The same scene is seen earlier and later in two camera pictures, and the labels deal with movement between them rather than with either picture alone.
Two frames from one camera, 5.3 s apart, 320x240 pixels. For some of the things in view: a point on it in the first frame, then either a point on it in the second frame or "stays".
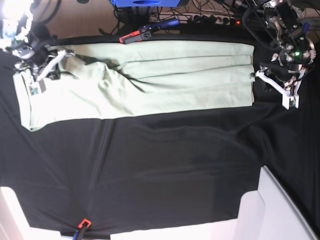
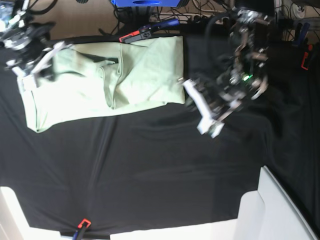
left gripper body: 287,85 → 215,97
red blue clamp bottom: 83,226 stays
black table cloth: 136,172 stays
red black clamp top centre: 138,35 stays
